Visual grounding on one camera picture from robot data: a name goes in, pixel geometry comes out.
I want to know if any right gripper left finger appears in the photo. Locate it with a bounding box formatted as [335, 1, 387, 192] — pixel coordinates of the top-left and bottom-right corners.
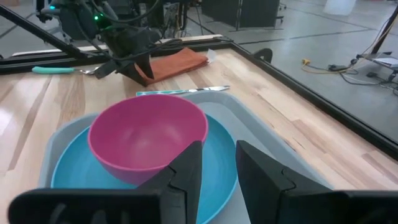
[7, 140, 204, 224]

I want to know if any yellow floor cable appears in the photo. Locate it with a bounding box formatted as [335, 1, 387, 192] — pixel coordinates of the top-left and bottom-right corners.
[300, 58, 354, 75]

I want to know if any spoon with teal handle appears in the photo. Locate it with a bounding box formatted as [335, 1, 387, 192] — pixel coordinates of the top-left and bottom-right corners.
[31, 65, 101, 76]

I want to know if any black table clamp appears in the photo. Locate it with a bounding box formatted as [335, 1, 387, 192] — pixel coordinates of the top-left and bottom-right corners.
[252, 47, 274, 63]

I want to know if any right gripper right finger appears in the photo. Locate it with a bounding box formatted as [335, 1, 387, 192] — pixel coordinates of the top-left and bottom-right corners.
[234, 139, 398, 224]

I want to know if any black equipment stand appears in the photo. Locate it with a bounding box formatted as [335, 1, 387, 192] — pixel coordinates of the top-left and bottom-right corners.
[350, 4, 398, 94]

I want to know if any grey plastic tray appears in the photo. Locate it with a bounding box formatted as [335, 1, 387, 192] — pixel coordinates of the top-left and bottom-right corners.
[37, 90, 334, 224]

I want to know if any small white packet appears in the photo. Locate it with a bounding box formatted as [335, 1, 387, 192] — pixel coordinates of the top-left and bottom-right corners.
[206, 48, 218, 63]

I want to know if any black metal table frame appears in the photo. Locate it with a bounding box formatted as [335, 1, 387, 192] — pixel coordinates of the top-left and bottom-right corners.
[0, 4, 398, 161]

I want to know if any black floor cabinet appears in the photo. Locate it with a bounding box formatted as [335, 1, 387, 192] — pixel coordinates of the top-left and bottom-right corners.
[201, 0, 284, 30]

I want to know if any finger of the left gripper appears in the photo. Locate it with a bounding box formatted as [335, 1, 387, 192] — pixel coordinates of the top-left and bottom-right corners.
[94, 59, 149, 88]
[135, 53, 155, 80]

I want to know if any orange cloth napkin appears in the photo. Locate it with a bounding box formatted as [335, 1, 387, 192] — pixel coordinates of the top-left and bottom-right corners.
[135, 47, 210, 86]

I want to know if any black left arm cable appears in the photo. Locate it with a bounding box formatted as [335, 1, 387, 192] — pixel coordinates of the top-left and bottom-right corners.
[74, 0, 185, 62]

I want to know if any pink bowl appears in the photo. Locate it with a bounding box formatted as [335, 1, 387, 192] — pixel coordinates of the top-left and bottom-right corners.
[87, 93, 210, 187]

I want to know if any blue plate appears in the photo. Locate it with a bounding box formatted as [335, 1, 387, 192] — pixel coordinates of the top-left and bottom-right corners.
[50, 113, 239, 224]

